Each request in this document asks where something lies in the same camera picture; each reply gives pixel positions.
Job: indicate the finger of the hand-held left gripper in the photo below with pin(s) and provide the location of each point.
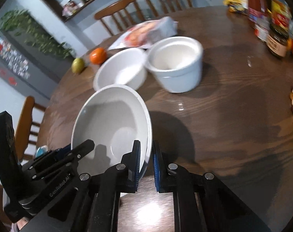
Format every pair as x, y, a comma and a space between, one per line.
84, 147
60, 151

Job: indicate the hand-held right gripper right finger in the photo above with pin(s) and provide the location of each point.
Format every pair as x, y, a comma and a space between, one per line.
157, 171

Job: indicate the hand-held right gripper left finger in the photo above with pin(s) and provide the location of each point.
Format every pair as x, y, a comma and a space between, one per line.
136, 166

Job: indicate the wide shallow white bowl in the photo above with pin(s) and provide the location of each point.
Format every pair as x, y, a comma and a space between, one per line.
107, 116

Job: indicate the medium white bowl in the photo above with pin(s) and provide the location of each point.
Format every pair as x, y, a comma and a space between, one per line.
122, 73

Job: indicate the deep white bowl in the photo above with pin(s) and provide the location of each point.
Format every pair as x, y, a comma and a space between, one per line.
181, 77

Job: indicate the green pear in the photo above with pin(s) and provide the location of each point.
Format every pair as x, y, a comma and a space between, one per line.
78, 65

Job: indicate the grey refrigerator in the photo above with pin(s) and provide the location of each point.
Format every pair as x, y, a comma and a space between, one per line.
20, 75

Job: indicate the orange fruit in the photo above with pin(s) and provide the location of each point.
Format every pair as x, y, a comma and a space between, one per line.
98, 56

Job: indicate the leafy green plant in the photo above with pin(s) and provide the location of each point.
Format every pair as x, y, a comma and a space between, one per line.
40, 36

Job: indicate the white snack packet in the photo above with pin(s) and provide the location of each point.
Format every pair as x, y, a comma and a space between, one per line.
141, 32

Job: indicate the dark wooden shelf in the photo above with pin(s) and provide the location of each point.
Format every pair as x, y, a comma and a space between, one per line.
71, 11

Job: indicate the small tangerine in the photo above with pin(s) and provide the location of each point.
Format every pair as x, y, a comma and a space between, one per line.
289, 44

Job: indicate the yellow snack packet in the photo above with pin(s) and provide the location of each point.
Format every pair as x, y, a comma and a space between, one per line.
236, 3

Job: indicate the group of sauce bottles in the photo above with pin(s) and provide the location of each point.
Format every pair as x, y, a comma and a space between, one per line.
277, 29

